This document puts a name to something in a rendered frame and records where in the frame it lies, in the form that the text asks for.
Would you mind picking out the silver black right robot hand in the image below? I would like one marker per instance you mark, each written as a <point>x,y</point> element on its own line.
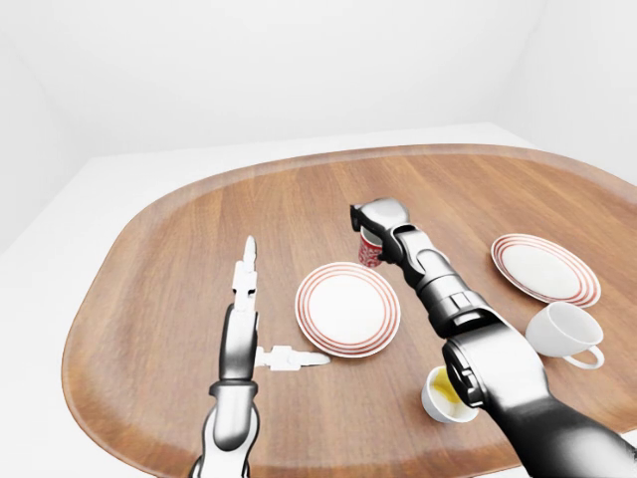
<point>387,213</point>

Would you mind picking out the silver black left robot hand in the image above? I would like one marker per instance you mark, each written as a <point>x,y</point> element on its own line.
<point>240,343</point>

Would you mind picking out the red patterned mug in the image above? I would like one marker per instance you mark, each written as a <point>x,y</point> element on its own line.
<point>368,255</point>

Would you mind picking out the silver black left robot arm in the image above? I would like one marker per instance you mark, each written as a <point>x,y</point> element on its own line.
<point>230,418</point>

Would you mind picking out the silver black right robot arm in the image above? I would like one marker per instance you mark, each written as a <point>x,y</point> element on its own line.
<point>492,368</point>

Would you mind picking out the white plate with red rings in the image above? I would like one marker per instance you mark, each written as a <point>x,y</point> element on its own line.
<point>347,310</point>
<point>545,269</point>

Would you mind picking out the large white mug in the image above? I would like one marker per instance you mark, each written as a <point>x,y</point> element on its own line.
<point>562,329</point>

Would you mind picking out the small white cup yellow inside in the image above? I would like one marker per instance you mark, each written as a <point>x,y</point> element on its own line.
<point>440,396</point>

